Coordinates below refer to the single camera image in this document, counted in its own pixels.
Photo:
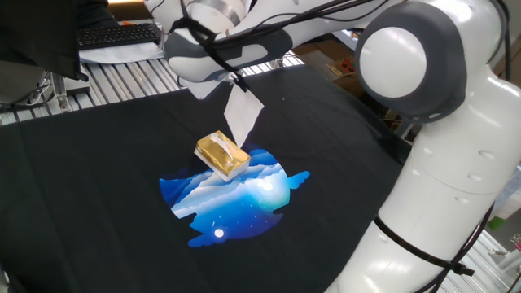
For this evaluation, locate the black computer keyboard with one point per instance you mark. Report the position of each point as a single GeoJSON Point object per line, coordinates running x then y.
{"type": "Point", "coordinates": [114, 34]}

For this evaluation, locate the white paper napkin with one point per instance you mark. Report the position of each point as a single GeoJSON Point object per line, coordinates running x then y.
{"type": "Point", "coordinates": [243, 114]}

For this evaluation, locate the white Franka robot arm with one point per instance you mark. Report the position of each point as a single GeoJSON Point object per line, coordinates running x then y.
{"type": "Point", "coordinates": [447, 183]}

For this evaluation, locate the black hanging fabric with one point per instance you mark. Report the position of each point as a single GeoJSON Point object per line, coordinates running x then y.
{"type": "Point", "coordinates": [36, 32]}

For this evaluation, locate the open cardboard box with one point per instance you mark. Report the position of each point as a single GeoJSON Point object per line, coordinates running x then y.
{"type": "Point", "coordinates": [321, 61]}

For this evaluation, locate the small green object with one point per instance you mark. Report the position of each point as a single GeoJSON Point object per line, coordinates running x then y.
{"type": "Point", "coordinates": [496, 222]}

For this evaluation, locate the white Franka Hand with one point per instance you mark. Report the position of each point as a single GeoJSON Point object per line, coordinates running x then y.
{"type": "Point", "coordinates": [201, 88]}

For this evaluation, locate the black cloth with blue print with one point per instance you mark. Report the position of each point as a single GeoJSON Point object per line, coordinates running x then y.
{"type": "Point", "coordinates": [81, 203]}

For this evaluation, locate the gold tissue pack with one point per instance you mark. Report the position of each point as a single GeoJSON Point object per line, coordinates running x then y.
{"type": "Point", "coordinates": [221, 156]}

